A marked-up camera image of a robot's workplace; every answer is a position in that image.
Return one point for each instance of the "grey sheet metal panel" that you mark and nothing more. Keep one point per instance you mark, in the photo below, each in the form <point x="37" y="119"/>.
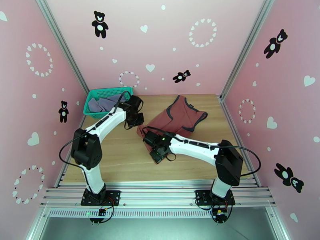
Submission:
<point x="160" y="229"/>

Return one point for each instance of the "perforated metal strip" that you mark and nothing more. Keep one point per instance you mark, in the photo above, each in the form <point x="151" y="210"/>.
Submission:
<point x="160" y="213"/>

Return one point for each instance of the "purple fabric garment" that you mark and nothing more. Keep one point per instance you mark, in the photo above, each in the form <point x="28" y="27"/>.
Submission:
<point x="105" y="104"/>

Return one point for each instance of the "black yellow power connector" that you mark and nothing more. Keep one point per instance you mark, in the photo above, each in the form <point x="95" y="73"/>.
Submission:
<point x="220" y="214"/>

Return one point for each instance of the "teal plastic mesh basket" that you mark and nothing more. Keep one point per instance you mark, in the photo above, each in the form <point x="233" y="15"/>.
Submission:
<point x="100" y="91"/>

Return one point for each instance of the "aluminium table side rail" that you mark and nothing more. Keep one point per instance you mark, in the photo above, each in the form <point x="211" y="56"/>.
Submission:
<point x="228" y="116"/>
<point x="80" y="125"/>

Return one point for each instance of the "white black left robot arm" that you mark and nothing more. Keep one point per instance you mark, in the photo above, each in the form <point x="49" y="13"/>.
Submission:
<point x="107" y="120"/>

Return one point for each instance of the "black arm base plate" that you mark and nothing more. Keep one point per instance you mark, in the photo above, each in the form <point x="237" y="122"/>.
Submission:
<point x="201" y="196"/>
<point x="113" y="196"/>

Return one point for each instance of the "black power connector board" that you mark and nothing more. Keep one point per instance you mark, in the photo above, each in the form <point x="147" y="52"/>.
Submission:
<point x="102" y="212"/>

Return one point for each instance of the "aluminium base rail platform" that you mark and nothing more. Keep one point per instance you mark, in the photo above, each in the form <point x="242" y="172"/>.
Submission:
<point x="160" y="194"/>

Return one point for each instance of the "aluminium frame post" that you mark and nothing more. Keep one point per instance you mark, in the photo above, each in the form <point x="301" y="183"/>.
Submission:
<point x="247" y="46"/>
<point x="63" y="46"/>

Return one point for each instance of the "red sleeveless tank top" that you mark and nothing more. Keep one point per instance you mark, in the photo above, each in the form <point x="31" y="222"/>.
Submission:
<point x="175" y="121"/>

